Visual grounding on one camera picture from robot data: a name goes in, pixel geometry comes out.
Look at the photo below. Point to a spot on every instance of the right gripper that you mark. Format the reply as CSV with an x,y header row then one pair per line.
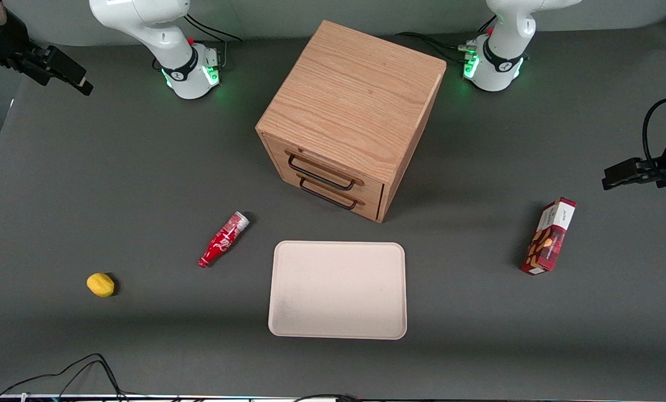
x,y
3,40

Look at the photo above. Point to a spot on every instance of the red coke bottle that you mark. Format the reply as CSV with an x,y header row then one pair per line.
x,y
222,241

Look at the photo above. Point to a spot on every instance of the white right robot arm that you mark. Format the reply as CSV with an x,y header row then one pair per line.
x,y
159,39

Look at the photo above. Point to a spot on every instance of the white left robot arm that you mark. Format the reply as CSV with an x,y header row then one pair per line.
x,y
503,56

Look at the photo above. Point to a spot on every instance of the beige rectangular tray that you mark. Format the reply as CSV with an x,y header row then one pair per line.
x,y
338,290

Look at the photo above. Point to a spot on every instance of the red snack box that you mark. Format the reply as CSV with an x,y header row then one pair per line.
x,y
549,237

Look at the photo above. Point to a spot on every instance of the yellow lemon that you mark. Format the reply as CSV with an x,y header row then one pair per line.
x,y
100,284

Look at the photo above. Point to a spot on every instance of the wooden drawer front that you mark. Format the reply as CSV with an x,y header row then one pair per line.
x,y
366,207
332,164

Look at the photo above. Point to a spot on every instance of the wooden drawer cabinet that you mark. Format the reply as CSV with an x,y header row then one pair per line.
x,y
355,95

